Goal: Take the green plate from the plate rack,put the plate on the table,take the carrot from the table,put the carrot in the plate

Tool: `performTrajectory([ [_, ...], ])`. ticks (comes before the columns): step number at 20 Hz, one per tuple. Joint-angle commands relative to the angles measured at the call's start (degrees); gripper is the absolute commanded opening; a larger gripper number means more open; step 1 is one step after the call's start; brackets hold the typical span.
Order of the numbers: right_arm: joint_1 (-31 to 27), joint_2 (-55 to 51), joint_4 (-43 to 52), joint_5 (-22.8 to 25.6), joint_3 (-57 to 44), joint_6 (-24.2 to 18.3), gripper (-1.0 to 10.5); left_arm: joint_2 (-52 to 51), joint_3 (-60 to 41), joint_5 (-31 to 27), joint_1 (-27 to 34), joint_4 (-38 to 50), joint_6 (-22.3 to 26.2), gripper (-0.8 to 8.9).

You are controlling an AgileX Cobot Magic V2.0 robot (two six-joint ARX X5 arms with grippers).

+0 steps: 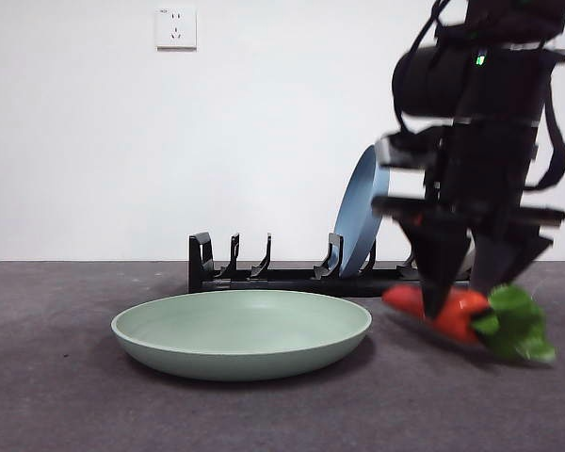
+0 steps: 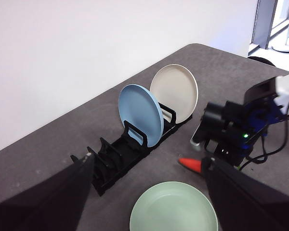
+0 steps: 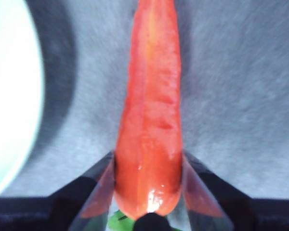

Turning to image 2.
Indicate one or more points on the beige plate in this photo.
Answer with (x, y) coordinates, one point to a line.
(175, 93)

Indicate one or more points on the orange carrot with green leaves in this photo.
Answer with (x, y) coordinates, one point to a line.
(190, 164)

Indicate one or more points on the white floor stand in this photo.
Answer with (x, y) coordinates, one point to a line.
(285, 45)

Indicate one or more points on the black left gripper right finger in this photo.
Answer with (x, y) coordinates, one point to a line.
(250, 202)

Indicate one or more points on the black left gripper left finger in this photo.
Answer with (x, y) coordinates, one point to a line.
(43, 207)

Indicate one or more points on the green plate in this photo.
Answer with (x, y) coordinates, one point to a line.
(173, 209)

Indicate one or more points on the blue plate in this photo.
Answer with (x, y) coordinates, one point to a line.
(139, 113)

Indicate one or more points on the black plate rack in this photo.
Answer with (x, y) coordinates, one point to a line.
(115, 154)

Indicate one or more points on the grey window frame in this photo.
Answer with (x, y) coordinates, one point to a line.
(265, 24)

